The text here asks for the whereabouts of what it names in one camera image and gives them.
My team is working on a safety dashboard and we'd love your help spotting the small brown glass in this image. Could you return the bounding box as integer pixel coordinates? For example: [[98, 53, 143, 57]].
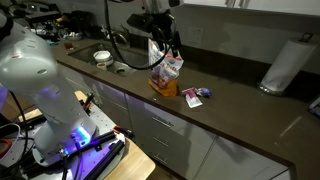
[[63, 40, 75, 51]]

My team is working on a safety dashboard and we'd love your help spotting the orange black clamp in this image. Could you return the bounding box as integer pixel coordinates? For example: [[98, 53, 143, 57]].
[[113, 125, 134, 140], [81, 92, 96, 113]]

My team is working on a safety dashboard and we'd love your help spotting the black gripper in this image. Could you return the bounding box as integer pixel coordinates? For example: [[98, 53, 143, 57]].
[[151, 12, 183, 58]]

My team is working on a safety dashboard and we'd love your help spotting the large white orange snack package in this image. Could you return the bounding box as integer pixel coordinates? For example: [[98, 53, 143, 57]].
[[147, 38, 185, 98]]

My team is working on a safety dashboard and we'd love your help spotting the red cable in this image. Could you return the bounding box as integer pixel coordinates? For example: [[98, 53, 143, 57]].
[[0, 138, 13, 160]]

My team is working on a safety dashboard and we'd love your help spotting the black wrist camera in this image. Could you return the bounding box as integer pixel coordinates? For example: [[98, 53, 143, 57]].
[[127, 13, 155, 33]]

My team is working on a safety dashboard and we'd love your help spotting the chrome faucet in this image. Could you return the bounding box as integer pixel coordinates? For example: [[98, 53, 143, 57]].
[[106, 28, 131, 46]]

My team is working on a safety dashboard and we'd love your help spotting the black aluminium rail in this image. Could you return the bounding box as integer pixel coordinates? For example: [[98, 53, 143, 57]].
[[84, 140, 126, 180], [64, 130, 118, 158]]

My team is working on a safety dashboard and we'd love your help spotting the metal drawer handle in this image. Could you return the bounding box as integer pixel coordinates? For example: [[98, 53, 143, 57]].
[[153, 136, 170, 148], [151, 115, 174, 129], [153, 153, 169, 165]]

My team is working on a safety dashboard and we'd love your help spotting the white wall outlet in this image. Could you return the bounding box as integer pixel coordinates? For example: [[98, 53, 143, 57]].
[[187, 25, 205, 48]]

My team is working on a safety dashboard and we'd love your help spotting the white paper towel roll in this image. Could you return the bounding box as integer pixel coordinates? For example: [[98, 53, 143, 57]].
[[260, 39, 318, 94]]

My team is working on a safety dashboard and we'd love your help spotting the black coffee machine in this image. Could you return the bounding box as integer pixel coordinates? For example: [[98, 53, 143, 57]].
[[69, 9, 98, 38]]

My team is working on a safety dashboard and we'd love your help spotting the metal paper towel holder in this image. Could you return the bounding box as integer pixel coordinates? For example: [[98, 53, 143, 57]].
[[257, 32, 314, 97]]

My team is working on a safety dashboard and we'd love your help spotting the steel kitchen sink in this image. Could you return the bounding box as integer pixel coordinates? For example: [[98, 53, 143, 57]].
[[67, 42, 150, 78]]

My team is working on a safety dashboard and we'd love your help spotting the white bowl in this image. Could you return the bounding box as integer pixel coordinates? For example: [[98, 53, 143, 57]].
[[99, 56, 115, 67], [92, 50, 113, 64]]

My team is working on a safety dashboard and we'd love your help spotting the white lower drawer cabinet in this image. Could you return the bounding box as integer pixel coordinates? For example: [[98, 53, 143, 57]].
[[58, 63, 293, 180]]

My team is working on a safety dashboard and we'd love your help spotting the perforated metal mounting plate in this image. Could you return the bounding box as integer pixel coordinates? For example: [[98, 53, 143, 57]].
[[0, 99, 128, 180]]

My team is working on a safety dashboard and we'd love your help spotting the small purple packet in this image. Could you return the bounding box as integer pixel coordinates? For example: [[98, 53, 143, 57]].
[[194, 87, 213, 98]]

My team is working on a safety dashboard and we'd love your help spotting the wooden table top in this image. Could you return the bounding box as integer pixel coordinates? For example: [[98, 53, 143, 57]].
[[16, 89, 157, 180]]

